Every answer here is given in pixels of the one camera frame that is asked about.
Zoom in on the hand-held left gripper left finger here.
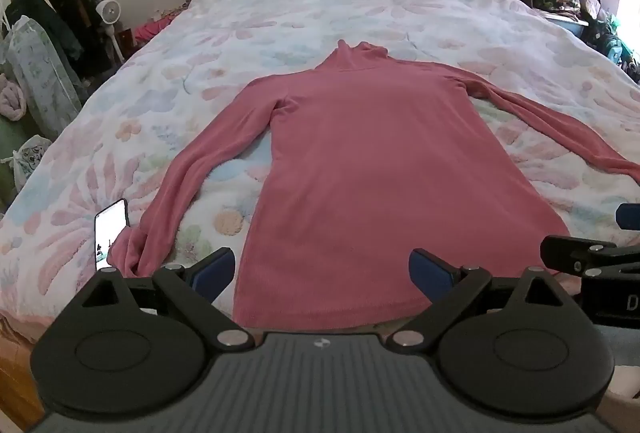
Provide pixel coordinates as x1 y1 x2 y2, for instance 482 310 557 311
81 248 255 352

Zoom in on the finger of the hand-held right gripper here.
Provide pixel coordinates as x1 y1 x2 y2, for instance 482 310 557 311
615 202 640 230
540 235 640 277

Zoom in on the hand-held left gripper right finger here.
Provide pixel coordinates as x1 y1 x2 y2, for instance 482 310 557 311
386 248 572 350

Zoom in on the pink turtleneck sweater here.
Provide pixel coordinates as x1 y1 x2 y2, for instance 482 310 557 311
106 39 640 330

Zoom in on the rack of dark clothes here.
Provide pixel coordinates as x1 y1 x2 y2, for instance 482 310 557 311
4 0 110 81

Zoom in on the smartphone with lit screen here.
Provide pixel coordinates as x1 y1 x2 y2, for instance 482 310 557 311
93 198 130 273

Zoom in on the teal bag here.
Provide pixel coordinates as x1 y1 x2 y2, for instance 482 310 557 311
584 16 628 66

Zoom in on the white printed plastic bag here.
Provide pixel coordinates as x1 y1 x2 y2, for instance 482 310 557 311
10 135 54 195

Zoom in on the green cloth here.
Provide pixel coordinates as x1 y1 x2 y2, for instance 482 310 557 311
0 117 22 211

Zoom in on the magenta cloth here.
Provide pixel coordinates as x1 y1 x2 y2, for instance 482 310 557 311
132 8 187 45

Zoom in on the pale blue patterned storage bag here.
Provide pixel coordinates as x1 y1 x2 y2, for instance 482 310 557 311
4 15 84 140

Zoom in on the purple plush cloth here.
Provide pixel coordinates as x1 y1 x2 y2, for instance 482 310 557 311
0 76 27 122

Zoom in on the white standing fan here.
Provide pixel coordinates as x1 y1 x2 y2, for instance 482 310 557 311
101 0 127 65

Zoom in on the wooden bed frame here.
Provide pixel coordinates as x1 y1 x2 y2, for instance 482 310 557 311
0 317 47 431

